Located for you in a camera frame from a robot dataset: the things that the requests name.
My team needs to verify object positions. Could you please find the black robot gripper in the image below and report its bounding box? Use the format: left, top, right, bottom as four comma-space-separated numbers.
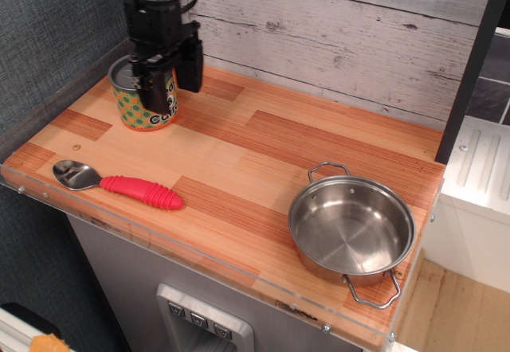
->
123, 0, 203, 115

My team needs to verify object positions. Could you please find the peas and carrots toy can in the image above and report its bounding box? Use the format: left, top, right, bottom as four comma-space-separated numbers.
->
108, 56, 179, 131

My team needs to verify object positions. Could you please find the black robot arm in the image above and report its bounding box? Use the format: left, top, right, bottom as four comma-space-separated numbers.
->
123, 0, 203, 115

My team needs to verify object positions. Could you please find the grey toy dispenser panel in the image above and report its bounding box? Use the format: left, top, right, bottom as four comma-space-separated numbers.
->
156, 284, 255, 351

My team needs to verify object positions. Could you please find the white toy sink unit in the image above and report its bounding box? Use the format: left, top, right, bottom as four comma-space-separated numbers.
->
422, 117, 509, 291

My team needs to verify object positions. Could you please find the red handled metal spoon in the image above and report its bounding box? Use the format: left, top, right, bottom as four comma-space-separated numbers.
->
53, 160, 184, 209

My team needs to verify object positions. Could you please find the clear acrylic edge guard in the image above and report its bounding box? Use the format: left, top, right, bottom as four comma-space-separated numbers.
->
2, 162, 395, 351

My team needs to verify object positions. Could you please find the orange cloth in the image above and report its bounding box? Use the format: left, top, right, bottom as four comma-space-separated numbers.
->
29, 334, 71, 352

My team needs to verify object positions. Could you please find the dark grey right post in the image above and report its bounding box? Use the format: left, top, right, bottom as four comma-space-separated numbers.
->
435, 0, 507, 165

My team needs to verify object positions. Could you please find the small stainless steel pot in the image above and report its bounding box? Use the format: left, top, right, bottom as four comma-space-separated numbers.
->
288, 163, 417, 310

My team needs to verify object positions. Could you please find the grey toy fridge cabinet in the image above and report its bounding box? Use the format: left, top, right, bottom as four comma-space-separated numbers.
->
69, 216, 358, 351

